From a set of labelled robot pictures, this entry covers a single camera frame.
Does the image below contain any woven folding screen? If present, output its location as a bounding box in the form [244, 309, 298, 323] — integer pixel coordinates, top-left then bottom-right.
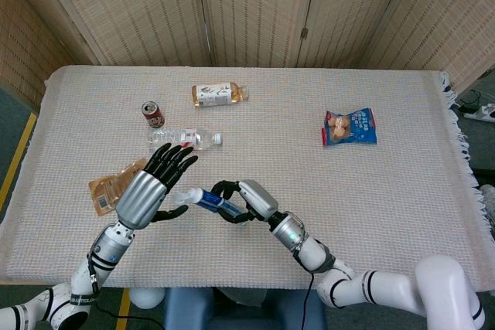
[0, 0, 495, 111]

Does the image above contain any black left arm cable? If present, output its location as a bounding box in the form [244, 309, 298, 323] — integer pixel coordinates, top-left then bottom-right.
[87, 247, 166, 330]

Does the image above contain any white power strip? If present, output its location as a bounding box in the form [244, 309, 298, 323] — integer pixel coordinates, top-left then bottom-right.
[462, 104, 495, 122]

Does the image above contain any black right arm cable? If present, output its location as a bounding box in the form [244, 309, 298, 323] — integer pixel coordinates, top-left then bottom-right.
[302, 274, 315, 330]

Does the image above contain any red cartoon soda can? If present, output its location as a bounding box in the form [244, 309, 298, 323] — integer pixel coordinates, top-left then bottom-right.
[141, 100, 166, 129]

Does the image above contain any white round robot part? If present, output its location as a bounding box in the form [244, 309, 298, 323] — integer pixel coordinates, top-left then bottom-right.
[129, 287, 166, 310]

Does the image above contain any yellow tea bottle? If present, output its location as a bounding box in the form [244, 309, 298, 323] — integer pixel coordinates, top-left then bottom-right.
[191, 81, 250, 108]

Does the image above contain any clear plastic water bottle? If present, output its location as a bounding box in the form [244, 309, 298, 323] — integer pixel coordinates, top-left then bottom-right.
[146, 128, 224, 152]

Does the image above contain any black power cord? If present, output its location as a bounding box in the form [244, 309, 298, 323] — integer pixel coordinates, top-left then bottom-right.
[458, 90, 489, 111]

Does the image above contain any brown spout pouch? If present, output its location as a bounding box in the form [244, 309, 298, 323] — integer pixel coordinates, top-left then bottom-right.
[88, 158, 150, 217]

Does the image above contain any blue cookie bag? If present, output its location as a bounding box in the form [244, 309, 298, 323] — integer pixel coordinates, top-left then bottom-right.
[319, 107, 378, 147]

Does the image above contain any beige woven tablecloth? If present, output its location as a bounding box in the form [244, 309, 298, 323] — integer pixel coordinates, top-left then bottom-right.
[0, 65, 495, 292]

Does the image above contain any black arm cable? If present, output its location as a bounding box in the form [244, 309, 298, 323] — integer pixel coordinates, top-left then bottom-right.
[87, 247, 166, 330]
[302, 274, 315, 330]

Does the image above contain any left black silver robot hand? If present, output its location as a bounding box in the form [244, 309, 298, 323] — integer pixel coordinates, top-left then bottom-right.
[114, 142, 200, 230]

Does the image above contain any blue white tube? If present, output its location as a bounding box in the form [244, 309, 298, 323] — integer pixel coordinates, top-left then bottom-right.
[172, 187, 248, 219]

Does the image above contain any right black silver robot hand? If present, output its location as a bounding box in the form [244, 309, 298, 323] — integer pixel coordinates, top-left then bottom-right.
[210, 179, 280, 226]

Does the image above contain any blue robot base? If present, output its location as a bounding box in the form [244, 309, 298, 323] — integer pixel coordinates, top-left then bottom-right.
[162, 287, 328, 330]

